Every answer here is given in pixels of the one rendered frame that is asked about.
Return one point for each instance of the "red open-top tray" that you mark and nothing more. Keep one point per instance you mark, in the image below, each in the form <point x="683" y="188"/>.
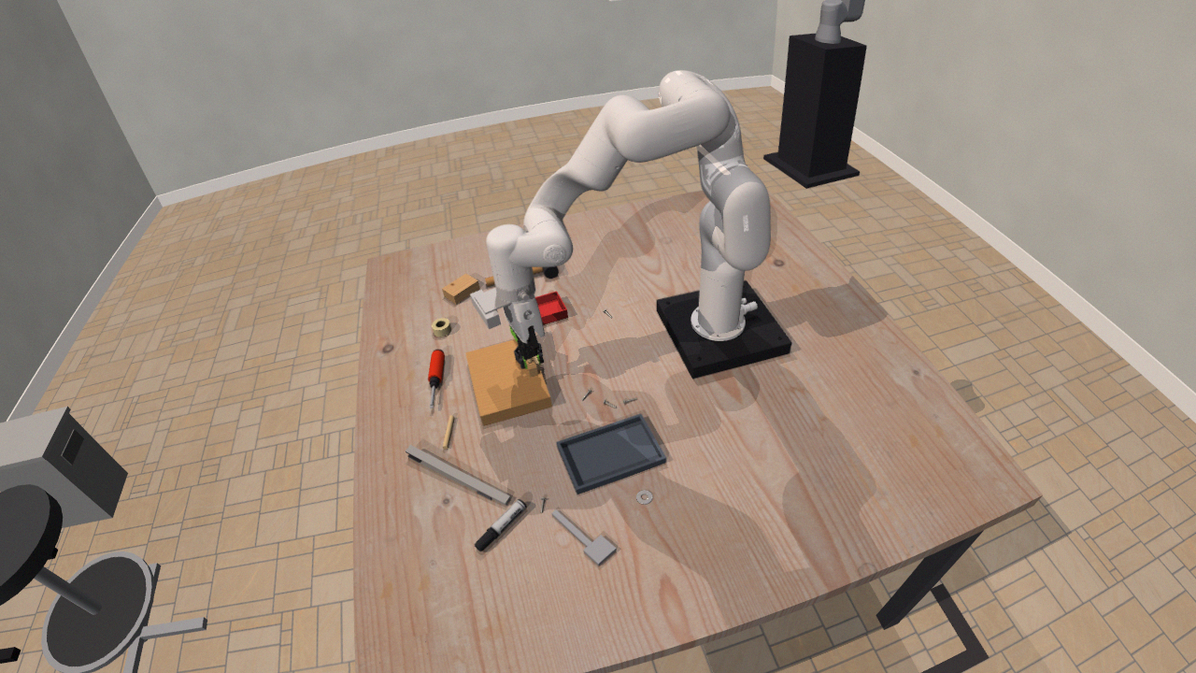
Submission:
<point x="548" y="305"/>

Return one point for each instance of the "light brown wooden board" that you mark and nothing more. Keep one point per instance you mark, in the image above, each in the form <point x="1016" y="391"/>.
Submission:
<point x="503" y="390"/>

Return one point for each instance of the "red-handled screwdriver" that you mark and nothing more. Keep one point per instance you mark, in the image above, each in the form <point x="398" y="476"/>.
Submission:
<point x="436" y="371"/>

